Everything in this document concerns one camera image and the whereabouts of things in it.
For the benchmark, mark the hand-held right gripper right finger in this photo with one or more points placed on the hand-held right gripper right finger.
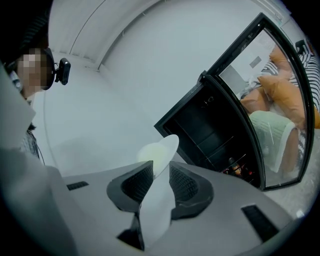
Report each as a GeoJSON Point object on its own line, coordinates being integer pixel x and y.
{"type": "Point", "coordinates": [192, 192]}

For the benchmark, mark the black fridge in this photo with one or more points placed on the black fridge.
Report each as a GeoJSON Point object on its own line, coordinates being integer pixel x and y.
{"type": "Point", "coordinates": [207, 130]}

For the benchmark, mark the person's checked shirt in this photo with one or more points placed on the person's checked shirt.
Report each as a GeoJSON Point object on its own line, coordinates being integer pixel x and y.
{"type": "Point", "coordinates": [29, 145]}

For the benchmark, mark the small orange pillow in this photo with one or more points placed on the small orange pillow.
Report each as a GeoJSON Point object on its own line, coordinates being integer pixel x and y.
{"type": "Point", "coordinates": [280, 58]}

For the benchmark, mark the black and white striped pillow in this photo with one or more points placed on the black and white striped pillow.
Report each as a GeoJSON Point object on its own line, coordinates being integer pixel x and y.
{"type": "Point", "coordinates": [311, 75]}

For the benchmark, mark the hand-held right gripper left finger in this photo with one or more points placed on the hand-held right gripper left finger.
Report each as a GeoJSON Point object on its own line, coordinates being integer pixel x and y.
{"type": "Point", "coordinates": [130, 190]}

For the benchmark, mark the large orange pillow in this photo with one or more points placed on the large orange pillow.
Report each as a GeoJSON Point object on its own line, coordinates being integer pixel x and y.
{"type": "Point", "coordinates": [285, 97]}

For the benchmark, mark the person's head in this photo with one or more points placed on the person's head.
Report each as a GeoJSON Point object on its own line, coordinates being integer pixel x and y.
{"type": "Point", "coordinates": [32, 70]}

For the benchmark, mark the flat orange pillow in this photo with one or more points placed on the flat orange pillow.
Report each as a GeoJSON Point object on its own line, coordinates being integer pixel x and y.
{"type": "Point", "coordinates": [255, 100]}

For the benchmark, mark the pale green quilted blanket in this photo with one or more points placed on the pale green quilted blanket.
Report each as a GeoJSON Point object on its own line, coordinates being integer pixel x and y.
{"type": "Point", "coordinates": [268, 132]}

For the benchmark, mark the glass fridge door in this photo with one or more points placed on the glass fridge door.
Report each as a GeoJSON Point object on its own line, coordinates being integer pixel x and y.
{"type": "Point", "coordinates": [275, 150]}

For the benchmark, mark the black head camera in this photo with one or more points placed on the black head camera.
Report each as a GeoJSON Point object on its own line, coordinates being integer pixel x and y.
{"type": "Point", "coordinates": [63, 71]}

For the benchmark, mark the dark bottle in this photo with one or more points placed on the dark bottle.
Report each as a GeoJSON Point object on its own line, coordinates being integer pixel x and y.
{"type": "Point", "coordinates": [233, 163]}

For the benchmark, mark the white plate of food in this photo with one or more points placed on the white plate of food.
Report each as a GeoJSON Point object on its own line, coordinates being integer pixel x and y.
{"type": "Point", "coordinates": [156, 200]}

